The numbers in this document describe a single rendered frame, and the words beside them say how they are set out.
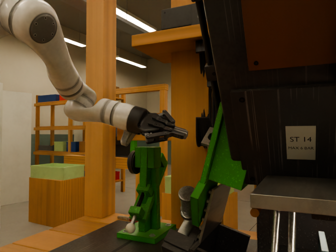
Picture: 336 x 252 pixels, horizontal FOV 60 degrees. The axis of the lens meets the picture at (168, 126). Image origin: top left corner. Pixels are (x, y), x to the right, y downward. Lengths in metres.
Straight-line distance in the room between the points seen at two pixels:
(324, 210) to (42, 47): 0.56
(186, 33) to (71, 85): 0.38
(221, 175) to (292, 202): 0.23
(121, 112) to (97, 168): 0.46
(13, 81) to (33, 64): 0.80
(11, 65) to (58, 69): 8.01
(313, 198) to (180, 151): 0.68
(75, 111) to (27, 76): 8.09
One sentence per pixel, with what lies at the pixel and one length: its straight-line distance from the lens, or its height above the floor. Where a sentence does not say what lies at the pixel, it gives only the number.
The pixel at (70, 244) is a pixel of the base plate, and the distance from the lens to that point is 0.92.
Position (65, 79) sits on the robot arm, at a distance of 0.75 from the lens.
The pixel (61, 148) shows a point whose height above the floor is 0.92.
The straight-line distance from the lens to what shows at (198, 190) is 0.59.
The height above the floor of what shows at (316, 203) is 1.12.
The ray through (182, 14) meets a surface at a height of 1.60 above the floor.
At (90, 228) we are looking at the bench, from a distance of 1.11.
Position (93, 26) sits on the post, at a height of 1.65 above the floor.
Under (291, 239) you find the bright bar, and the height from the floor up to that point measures 1.04.
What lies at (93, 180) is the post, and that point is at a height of 1.03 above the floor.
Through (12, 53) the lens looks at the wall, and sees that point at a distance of 8.80.
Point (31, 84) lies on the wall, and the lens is 8.94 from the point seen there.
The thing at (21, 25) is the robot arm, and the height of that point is 1.40.
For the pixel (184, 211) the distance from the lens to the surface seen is 0.65.
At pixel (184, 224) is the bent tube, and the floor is 1.00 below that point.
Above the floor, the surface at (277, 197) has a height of 1.13.
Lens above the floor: 1.20
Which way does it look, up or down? 2 degrees up
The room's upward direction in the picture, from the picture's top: straight up
